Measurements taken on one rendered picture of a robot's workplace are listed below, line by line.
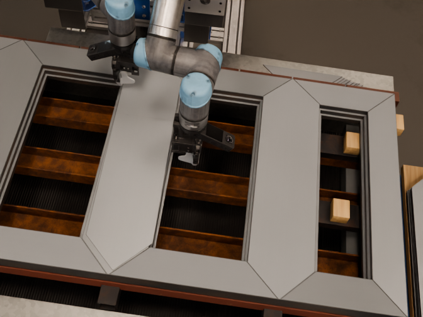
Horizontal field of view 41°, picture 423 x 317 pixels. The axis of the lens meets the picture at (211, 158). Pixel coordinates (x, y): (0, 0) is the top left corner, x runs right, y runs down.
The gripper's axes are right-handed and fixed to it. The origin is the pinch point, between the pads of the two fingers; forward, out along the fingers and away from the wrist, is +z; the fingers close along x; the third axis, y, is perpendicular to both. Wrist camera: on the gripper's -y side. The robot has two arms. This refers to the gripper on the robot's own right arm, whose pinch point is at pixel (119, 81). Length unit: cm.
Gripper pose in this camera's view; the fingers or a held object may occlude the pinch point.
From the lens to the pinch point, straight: 183.3
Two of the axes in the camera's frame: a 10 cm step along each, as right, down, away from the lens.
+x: 1.2, -8.4, 5.3
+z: -0.8, 5.2, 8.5
